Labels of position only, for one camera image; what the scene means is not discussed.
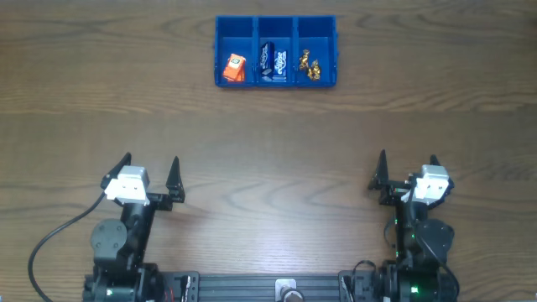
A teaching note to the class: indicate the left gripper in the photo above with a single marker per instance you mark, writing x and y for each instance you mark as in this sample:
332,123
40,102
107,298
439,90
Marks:
160,202

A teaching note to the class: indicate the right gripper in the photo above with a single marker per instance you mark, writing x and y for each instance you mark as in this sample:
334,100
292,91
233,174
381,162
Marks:
392,193

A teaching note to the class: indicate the gold candy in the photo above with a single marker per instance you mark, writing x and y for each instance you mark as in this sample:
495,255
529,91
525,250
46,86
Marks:
314,71
304,59

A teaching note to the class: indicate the blue candy pack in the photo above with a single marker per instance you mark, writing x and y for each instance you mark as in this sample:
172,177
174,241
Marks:
266,56
280,65

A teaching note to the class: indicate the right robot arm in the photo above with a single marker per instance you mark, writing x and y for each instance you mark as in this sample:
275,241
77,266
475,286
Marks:
423,256

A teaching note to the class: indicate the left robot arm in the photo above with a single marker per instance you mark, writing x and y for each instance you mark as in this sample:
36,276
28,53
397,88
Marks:
128,235

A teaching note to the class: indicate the blue tray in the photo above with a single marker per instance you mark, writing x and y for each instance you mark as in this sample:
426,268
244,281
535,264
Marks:
274,29

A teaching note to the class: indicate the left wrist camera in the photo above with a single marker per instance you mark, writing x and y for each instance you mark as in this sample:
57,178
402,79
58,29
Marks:
127,185

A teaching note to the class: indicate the mounting rail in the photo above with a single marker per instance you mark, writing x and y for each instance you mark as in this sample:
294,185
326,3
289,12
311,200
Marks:
243,286

